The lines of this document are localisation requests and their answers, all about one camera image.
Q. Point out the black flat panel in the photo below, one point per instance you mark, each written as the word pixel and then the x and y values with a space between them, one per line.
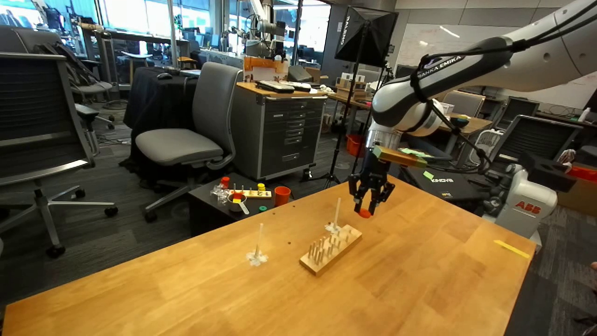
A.
pixel 534 137

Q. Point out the white ABB robot base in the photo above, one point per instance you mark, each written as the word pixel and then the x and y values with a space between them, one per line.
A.
pixel 527 202

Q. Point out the grey drawer cabinet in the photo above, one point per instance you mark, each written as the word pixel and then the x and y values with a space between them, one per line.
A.
pixel 277 133

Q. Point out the red cylinder toy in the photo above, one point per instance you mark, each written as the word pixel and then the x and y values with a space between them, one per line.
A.
pixel 224 182

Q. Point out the black draped cloth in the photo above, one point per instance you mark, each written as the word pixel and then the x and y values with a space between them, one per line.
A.
pixel 159 94

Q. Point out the yellow block bar toy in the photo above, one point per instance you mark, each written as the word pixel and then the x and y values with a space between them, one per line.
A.
pixel 252 193

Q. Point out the black mesh office chair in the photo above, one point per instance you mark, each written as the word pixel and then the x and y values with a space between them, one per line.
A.
pixel 38 124

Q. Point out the orange cup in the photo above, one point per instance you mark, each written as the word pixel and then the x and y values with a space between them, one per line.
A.
pixel 282 195

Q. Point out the orange cardboard box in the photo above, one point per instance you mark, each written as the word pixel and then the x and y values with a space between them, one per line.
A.
pixel 262 66

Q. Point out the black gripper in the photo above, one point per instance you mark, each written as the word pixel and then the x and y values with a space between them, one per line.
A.
pixel 374 169

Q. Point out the wooden peg stand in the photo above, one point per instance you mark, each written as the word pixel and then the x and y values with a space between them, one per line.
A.
pixel 329 249

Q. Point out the red and yellow spoon toy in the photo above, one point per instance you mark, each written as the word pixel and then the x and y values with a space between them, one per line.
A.
pixel 237 200

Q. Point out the small yellow peg toy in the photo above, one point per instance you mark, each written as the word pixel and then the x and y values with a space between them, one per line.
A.
pixel 262 185

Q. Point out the clear plastic bag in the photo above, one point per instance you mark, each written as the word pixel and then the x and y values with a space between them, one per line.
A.
pixel 219 193

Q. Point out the thin clear plastic rod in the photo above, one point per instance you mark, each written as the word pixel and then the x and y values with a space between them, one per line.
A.
pixel 336 215

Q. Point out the red bucket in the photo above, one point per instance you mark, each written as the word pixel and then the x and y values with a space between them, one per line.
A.
pixel 355 144

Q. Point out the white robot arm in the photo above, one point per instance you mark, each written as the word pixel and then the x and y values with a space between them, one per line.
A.
pixel 560 49

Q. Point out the grey office chair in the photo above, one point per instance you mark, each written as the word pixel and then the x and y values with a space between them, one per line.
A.
pixel 187 133

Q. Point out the black softbox light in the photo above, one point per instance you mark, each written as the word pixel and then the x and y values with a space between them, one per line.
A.
pixel 366 38

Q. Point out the yellow tape strip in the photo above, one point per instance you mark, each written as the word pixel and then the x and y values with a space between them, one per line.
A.
pixel 512 249

